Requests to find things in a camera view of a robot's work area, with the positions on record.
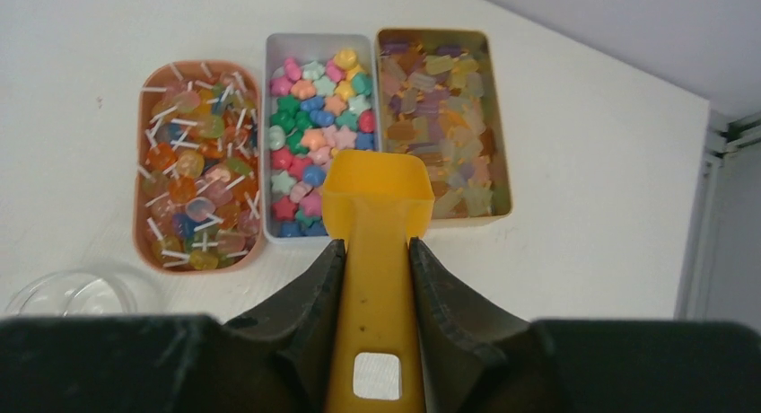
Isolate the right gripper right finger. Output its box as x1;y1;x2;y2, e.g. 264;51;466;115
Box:
408;238;529;412

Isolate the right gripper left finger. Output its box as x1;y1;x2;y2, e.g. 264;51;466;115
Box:
223;240;346;412

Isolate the yellow plastic scoop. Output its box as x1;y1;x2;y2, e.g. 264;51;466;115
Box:
322;149;434;412

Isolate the clear plastic jar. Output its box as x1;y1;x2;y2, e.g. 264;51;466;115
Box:
5;269;137;317

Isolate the orange tray of lollipops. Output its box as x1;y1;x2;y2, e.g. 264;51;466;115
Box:
133;59;266;274

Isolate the white tray of star candies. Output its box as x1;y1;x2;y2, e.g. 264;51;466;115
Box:
258;33;381;244

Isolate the gold tray of gummies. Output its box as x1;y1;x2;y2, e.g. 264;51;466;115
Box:
376;28;514;227

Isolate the aluminium frame rail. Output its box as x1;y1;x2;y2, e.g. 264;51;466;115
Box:
675;111;760;330

